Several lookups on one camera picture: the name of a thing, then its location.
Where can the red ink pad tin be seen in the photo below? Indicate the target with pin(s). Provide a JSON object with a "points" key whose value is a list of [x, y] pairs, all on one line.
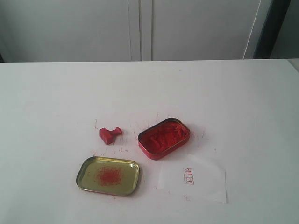
{"points": [[163, 138]]}

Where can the dark vertical post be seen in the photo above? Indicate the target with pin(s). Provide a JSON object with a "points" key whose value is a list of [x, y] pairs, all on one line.
{"points": [[271, 28]]}

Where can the gold metal tin lid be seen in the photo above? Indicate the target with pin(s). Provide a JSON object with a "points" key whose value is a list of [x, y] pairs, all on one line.
{"points": [[117, 177]]}

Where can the red stamp block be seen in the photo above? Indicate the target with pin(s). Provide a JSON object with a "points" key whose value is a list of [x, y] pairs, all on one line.
{"points": [[108, 136]]}

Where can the white cabinet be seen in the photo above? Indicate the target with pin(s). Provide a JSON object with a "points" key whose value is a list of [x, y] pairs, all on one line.
{"points": [[130, 30]]}

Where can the white paper sheet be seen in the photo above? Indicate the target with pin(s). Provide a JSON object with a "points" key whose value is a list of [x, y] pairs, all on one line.
{"points": [[193, 177]]}

